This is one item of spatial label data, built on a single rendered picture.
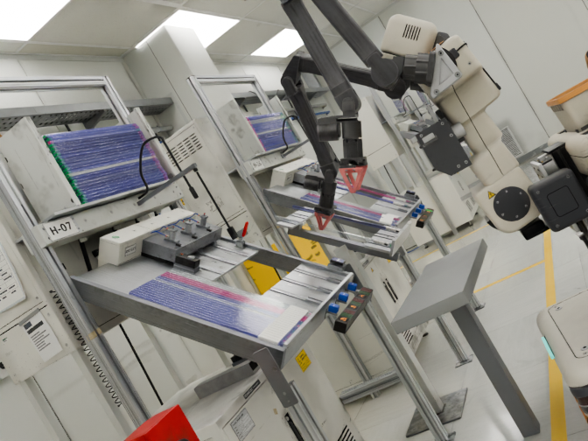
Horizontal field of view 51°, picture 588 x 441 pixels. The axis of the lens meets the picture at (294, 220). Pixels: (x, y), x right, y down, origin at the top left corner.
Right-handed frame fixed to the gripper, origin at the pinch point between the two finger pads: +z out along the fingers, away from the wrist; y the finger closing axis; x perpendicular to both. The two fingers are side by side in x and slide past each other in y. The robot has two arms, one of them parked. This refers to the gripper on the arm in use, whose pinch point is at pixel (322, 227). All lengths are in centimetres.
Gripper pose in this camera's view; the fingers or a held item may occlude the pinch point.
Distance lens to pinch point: 247.9
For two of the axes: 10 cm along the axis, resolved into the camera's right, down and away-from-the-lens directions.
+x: 9.2, 2.4, -3.1
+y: -3.6, 2.1, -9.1
